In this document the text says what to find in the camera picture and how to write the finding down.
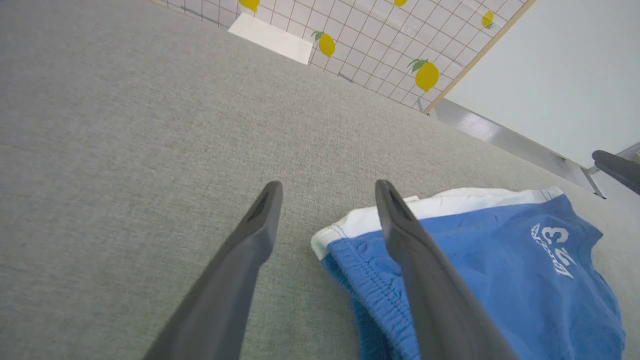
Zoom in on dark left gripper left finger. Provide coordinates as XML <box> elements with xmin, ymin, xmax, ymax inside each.
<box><xmin>142</xmin><ymin>180</ymin><xmax>284</xmax><ymax>360</ymax></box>

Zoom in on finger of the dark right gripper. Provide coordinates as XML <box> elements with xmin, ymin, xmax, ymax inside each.
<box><xmin>592</xmin><ymin>149</ymin><xmax>640</xmax><ymax>196</ymax></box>

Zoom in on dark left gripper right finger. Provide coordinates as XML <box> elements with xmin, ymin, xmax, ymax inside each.
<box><xmin>374</xmin><ymin>179</ymin><xmax>521</xmax><ymax>360</ymax></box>

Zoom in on blue and white shorts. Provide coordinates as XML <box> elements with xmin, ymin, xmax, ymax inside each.
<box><xmin>310</xmin><ymin>186</ymin><xmax>627</xmax><ymax>360</ymax></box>

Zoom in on aluminium panel support strut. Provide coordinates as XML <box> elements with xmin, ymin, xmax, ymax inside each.
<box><xmin>417</xmin><ymin>97</ymin><xmax>640</xmax><ymax>200</ymax></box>

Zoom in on white box cabinet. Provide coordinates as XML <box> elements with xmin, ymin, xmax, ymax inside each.
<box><xmin>227</xmin><ymin>12</ymin><xmax>314</xmax><ymax>66</ymax></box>

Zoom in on lemon print partition panel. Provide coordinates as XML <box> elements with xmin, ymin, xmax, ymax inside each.
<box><xmin>152</xmin><ymin>0</ymin><xmax>539</xmax><ymax>115</ymax></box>

